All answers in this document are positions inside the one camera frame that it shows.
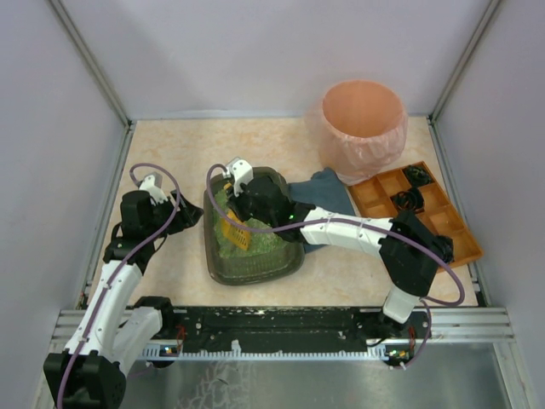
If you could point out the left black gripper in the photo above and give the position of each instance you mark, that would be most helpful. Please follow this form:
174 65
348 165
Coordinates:
177 209

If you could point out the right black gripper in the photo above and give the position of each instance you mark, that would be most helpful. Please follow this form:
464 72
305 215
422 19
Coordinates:
240 204

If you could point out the yellow litter scoop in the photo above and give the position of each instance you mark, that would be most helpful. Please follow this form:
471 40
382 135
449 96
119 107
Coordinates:
236 236

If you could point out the dark grey litter box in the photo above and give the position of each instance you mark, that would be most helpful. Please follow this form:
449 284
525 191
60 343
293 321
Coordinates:
268 257

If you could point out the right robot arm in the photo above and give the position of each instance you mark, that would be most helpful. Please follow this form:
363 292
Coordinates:
409 251

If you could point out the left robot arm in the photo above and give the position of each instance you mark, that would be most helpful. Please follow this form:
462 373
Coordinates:
92 369

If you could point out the blue folded cloth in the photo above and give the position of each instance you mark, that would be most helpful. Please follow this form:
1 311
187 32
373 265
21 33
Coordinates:
325 190

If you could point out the orange compartment tray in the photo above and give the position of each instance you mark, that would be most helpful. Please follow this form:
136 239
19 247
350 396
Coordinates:
415 188

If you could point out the bin with pink bag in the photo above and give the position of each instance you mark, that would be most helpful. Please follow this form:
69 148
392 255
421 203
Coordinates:
359 127

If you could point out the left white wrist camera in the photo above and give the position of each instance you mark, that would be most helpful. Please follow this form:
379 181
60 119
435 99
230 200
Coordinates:
152 183

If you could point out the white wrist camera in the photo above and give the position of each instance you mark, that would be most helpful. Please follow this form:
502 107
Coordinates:
152 183
239 172

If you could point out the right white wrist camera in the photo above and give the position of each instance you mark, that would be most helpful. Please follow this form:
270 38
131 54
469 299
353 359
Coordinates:
239 172

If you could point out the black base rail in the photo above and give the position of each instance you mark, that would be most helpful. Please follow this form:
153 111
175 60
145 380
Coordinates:
305 333

